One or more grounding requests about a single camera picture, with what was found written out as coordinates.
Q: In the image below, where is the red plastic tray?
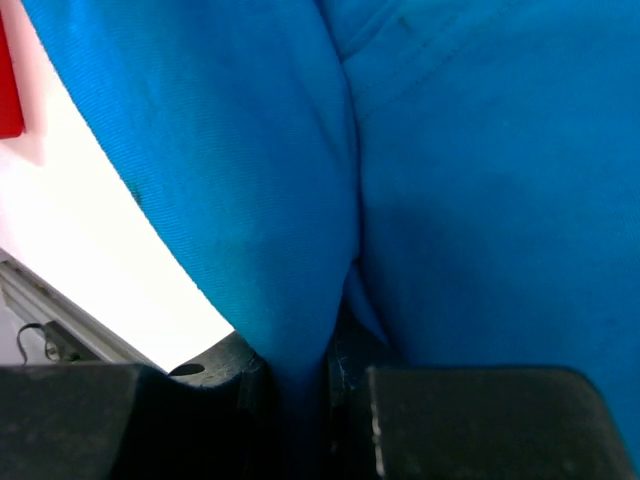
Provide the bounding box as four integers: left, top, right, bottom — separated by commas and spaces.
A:
0, 19, 25, 140

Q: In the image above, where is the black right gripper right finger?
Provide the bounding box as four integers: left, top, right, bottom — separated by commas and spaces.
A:
319, 299, 640, 480

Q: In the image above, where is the blue t shirt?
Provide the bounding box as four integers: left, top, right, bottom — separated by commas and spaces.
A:
24, 1, 639, 477

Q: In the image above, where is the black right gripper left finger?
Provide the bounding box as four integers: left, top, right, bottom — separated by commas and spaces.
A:
1, 334, 276, 480

